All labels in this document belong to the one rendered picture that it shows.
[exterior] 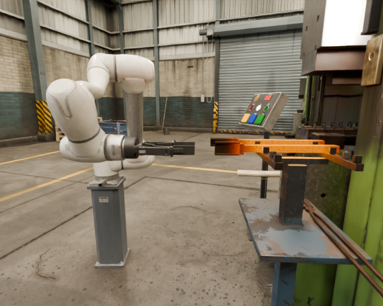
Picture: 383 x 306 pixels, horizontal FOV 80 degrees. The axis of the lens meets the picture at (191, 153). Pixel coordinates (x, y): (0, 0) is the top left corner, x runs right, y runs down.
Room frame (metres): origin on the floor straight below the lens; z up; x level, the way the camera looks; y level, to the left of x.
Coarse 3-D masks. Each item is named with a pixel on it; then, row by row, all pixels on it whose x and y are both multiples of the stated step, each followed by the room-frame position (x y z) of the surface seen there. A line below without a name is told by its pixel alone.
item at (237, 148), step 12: (216, 144) 0.75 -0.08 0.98; (228, 144) 0.75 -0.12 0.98; (240, 144) 0.73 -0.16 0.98; (252, 144) 0.76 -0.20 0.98; (264, 144) 0.76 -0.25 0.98; (276, 144) 0.76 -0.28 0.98; (288, 144) 0.76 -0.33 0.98; (300, 144) 0.76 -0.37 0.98; (312, 144) 0.76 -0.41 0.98; (324, 144) 0.76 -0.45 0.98
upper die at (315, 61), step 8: (360, 48) 1.12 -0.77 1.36; (312, 56) 1.18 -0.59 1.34; (320, 56) 1.14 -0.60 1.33; (328, 56) 1.13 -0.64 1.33; (336, 56) 1.13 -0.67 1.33; (344, 56) 1.13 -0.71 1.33; (352, 56) 1.12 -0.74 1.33; (360, 56) 1.12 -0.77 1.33; (304, 64) 1.30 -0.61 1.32; (312, 64) 1.17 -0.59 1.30; (320, 64) 1.14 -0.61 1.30; (328, 64) 1.13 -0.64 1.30; (336, 64) 1.13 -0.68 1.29; (344, 64) 1.12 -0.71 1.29; (352, 64) 1.12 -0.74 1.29; (360, 64) 1.12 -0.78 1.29; (304, 72) 1.29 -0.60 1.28; (312, 72) 1.20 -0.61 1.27; (320, 72) 1.20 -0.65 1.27; (328, 72) 1.20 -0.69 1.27
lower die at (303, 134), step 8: (296, 128) 1.33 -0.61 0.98; (312, 128) 1.18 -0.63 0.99; (320, 128) 1.18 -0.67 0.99; (328, 128) 1.17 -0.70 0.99; (336, 128) 1.17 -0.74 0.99; (352, 128) 1.16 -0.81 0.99; (296, 136) 1.32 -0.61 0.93; (304, 136) 1.19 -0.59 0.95; (344, 144) 1.12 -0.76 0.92; (352, 144) 1.11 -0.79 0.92
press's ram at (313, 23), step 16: (320, 0) 1.16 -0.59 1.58; (336, 0) 1.09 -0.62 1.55; (352, 0) 1.08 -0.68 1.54; (304, 16) 1.37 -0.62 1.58; (320, 16) 1.14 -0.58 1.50; (336, 16) 1.09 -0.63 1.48; (352, 16) 1.08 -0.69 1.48; (304, 32) 1.35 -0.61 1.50; (320, 32) 1.12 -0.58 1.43; (336, 32) 1.09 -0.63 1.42; (352, 32) 1.08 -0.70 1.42; (304, 48) 1.32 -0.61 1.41; (320, 48) 1.12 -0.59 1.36; (336, 48) 1.12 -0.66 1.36; (352, 48) 1.12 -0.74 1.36
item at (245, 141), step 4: (212, 140) 0.88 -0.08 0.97; (216, 140) 0.88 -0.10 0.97; (220, 140) 0.88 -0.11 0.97; (224, 140) 0.88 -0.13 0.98; (228, 140) 0.87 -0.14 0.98; (232, 140) 0.87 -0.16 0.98; (236, 140) 0.86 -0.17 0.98; (240, 140) 0.86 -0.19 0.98; (244, 140) 0.86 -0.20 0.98; (248, 140) 0.86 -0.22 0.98; (252, 140) 0.86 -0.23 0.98; (256, 140) 0.86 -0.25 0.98; (260, 140) 0.86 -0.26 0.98; (264, 140) 0.86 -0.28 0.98; (268, 140) 0.86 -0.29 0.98; (272, 140) 0.86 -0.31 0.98; (276, 140) 0.85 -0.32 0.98; (280, 140) 0.85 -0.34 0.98; (284, 140) 0.85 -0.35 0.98; (288, 140) 0.85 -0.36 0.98; (292, 140) 0.85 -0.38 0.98; (296, 140) 0.85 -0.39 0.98; (300, 140) 0.85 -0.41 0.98; (304, 140) 0.85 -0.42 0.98; (308, 140) 0.85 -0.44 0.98; (312, 140) 0.85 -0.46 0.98; (316, 140) 0.85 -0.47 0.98; (320, 140) 0.85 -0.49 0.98; (212, 144) 0.87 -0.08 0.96
